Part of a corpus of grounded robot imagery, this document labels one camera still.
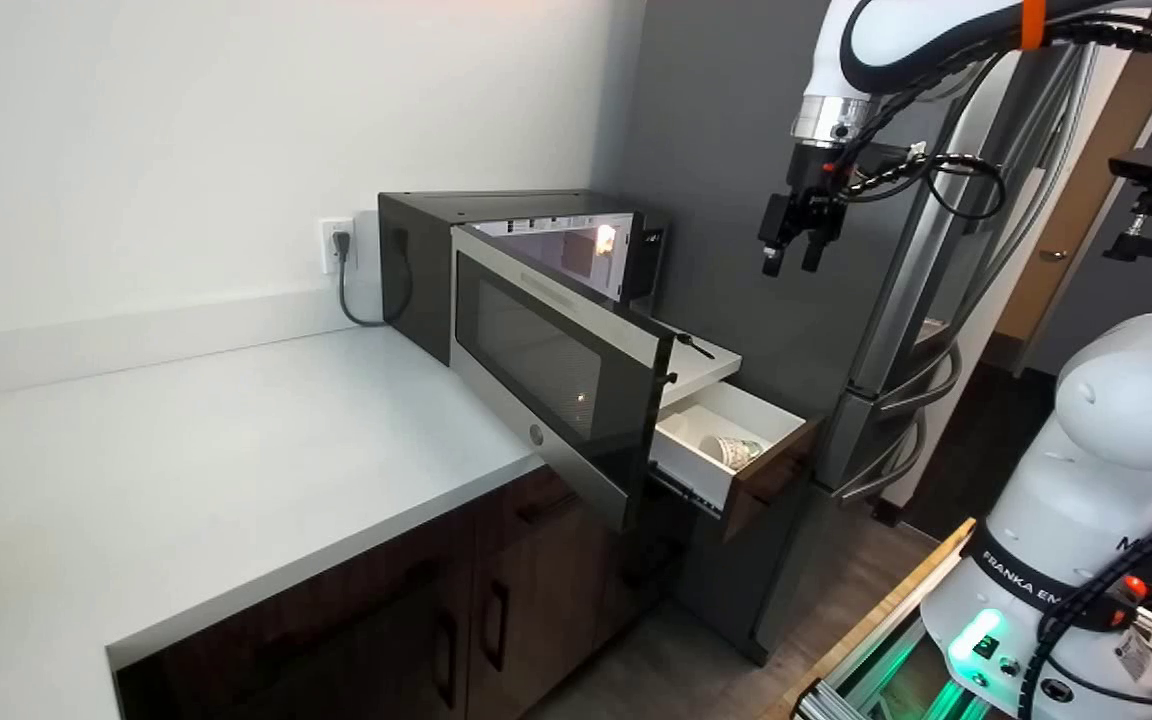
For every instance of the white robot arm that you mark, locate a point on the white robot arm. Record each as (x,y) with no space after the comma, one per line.
(880,53)

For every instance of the white wall outlet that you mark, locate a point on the white wall outlet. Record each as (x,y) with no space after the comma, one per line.
(334,242)

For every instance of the dark wood base cabinet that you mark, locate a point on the dark wood base cabinet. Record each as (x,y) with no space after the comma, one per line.
(477,613)

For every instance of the open white drawer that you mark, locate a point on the open white drawer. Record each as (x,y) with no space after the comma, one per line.
(727,410)

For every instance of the wooden door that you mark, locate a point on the wooden door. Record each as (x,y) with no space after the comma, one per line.
(1112,114)

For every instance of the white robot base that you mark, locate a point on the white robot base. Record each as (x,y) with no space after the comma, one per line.
(1037,618)

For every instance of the aluminium frame robot cart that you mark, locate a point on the aluminium frame robot cart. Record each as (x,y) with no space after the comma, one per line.
(886,667)

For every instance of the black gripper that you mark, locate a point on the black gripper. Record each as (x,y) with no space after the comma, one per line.
(805,204)

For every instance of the open microwave door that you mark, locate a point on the open microwave door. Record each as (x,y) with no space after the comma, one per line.
(565,368)

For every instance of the black microwave oven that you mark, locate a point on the black microwave oven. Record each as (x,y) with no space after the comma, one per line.
(601,242)

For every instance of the white object in drawer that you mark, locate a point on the white object in drawer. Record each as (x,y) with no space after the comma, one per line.
(730,449)

